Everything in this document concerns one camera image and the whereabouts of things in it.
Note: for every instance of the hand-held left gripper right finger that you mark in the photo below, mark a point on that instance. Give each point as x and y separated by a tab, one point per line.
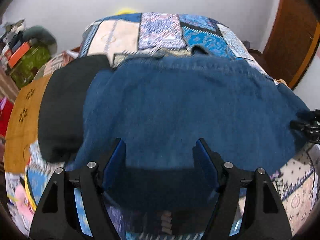
203	160

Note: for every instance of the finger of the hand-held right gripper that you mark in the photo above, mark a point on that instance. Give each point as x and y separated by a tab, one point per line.
300	125

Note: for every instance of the grey plush cushion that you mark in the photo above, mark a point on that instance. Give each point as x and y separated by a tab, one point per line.
42	36

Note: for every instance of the red box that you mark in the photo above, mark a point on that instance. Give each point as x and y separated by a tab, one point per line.
5	117

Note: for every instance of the orange box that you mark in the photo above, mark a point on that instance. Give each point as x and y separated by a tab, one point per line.
18	53

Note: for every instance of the yellow curved tube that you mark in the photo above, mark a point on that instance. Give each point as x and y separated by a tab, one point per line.
126	11

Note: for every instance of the wooden lap desk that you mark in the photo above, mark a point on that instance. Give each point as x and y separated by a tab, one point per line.
22	130

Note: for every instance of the pile of clutter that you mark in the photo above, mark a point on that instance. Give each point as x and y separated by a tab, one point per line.
12	35

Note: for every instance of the blue patchwork bedspread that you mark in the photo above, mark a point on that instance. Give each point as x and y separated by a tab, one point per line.
160	30

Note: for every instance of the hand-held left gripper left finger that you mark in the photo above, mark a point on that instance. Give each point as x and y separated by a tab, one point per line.
116	160

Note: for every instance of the colourful floral blanket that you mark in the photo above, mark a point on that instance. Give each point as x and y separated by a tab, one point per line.
55	63

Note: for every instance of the green patterned cloth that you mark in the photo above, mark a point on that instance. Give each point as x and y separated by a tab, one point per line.
31	65

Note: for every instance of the pink plush toy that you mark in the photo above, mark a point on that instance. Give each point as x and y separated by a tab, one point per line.
22	200

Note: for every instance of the black folded garment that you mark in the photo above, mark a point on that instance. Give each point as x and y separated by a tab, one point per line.
62	105

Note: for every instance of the blue denim jacket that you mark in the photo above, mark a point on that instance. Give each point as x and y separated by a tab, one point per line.
187	100

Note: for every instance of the brown wooden door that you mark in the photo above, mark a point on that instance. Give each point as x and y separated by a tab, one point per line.
290	30

